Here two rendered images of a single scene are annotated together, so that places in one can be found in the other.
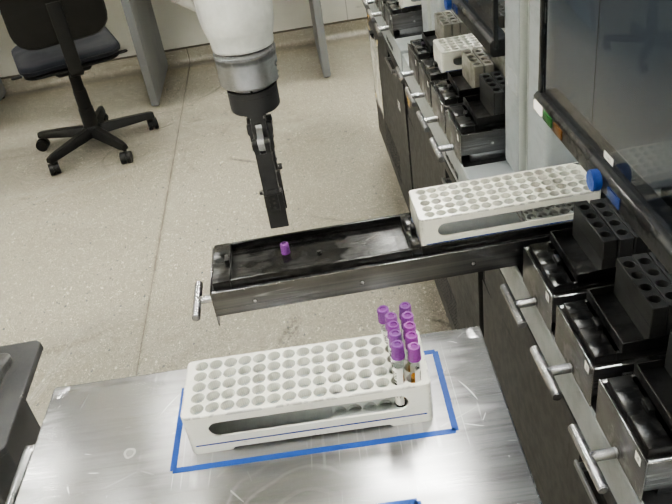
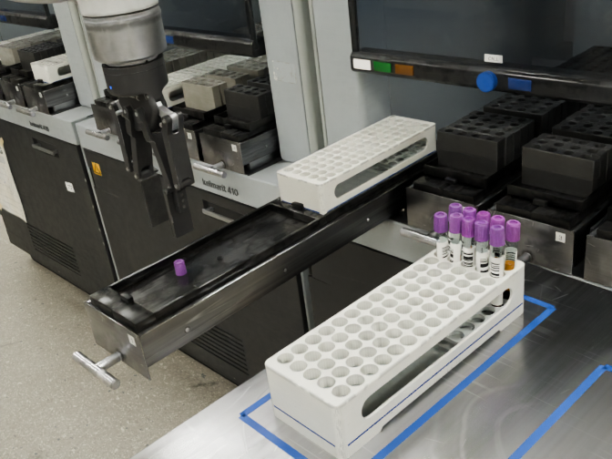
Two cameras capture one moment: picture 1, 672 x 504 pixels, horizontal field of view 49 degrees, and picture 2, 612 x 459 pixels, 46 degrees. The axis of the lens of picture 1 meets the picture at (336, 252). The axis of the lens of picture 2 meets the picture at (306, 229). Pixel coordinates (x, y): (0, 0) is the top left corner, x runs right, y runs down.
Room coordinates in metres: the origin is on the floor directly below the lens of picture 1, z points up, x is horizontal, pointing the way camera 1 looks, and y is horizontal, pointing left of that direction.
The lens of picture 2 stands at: (0.27, 0.52, 1.30)
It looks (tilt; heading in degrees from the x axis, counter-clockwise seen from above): 27 degrees down; 319
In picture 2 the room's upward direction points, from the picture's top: 8 degrees counter-clockwise
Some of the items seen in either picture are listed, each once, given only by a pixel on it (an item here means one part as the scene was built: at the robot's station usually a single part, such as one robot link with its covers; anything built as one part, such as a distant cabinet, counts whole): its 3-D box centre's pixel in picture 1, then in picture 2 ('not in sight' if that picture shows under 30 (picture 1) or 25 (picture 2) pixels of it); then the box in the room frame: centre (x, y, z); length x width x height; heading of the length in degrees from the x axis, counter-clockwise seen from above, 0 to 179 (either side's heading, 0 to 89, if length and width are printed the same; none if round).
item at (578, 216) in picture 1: (593, 237); (469, 151); (0.89, -0.38, 0.85); 0.12 x 0.02 x 0.06; 1
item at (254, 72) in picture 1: (247, 65); (127, 35); (1.06, 0.08, 1.14); 0.09 x 0.09 x 0.06
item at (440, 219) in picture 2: (388, 341); (442, 256); (0.70, -0.05, 0.88); 0.02 x 0.02 x 0.11
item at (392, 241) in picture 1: (399, 250); (289, 235); (1.04, -0.11, 0.78); 0.73 x 0.14 x 0.09; 91
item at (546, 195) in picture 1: (502, 206); (361, 163); (1.04, -0.29, 0.83); 0.30 x 0.10 x 0.06; 91
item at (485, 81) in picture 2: (594, 180); (486, 81); (0.85, -0.36, 0.98); 0.03 x 0.01 x 0.03; 1
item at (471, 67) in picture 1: (472, 70); (201, 96); (1.60, -0.37, 0.85); 0.12 x 0.02 x 0.06; 2
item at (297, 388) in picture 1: (307, 390); (405, 333); (0.67, 0.06, 0.85); 0.30 x 0.10 x 0.06; 89
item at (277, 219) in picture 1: (276, 208); (178, 209); (1.03, 0.08, 0.91); 0.03 x 0.01 x 0.07; 91
